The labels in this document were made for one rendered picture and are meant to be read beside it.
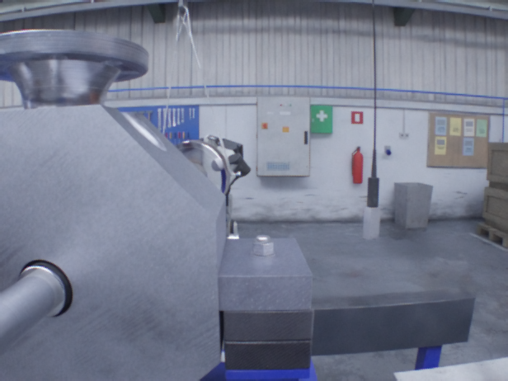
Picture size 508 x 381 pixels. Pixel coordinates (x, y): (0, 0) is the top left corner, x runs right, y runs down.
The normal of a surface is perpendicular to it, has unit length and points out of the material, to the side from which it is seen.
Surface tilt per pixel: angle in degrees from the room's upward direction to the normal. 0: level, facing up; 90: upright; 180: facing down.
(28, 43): 90
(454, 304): 90
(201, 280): 90
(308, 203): 90
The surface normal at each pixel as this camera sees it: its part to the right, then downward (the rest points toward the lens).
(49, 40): 0.37, 0.13
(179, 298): 0.02, 0.14
